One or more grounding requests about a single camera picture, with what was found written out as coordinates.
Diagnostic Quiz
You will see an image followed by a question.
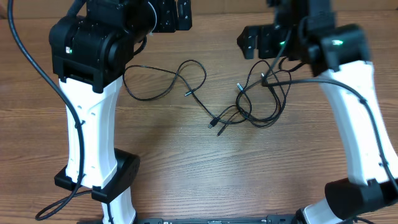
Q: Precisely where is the thin black USB cable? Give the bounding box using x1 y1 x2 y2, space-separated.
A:
123 59 240 129

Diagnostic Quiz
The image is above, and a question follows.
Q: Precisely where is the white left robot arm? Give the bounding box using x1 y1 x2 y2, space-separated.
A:
49 0 192 223

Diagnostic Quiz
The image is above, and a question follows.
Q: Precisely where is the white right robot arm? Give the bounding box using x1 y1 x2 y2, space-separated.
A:
237 0 397 223

